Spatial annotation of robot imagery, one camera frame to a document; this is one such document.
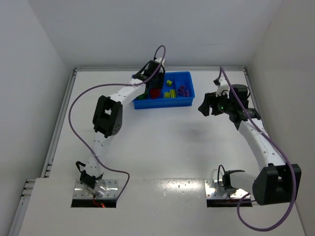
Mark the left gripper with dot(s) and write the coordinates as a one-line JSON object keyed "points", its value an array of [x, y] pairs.
{"points": [[156, 82]]}

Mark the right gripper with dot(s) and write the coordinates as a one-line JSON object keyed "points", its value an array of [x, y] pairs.
{"points": [[211, 103]]}

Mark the red lego brick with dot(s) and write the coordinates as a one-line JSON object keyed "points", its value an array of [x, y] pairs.
{"points": [[155, 93]]}

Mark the green two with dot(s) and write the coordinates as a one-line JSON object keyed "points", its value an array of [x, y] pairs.
{"points": [[143, 96]]}

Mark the lime two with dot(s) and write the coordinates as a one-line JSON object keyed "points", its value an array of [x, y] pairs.
{"points": [[173, 93]]}

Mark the purple paw lego brick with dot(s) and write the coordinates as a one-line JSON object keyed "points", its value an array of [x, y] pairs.
{"points": [[181, 89]]}

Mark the purple butterfly lego brick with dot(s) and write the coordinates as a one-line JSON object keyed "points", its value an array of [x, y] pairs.
{"points": [[186, 93]]}

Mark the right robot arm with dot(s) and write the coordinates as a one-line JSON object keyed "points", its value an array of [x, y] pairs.
{"points": [[277, 181]]}

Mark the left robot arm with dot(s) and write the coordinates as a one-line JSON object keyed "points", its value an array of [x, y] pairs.
{"points": [[108, 119]]}

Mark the blue plastic sorting bin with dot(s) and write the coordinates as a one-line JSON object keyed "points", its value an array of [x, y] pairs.
{"points": [[178, 78]]}

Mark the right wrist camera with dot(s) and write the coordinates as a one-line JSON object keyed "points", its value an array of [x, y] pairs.
{"points": [[223, 86]]}

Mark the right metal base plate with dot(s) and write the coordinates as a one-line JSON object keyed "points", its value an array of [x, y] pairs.
{"points": [[215, 192]]}

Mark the metal base plate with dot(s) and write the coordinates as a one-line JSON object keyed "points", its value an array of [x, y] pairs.
{"points": [[105, 189], [215, 192]]}

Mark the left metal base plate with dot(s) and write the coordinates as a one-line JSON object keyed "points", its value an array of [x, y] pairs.
{"points": [[105, 189]]}

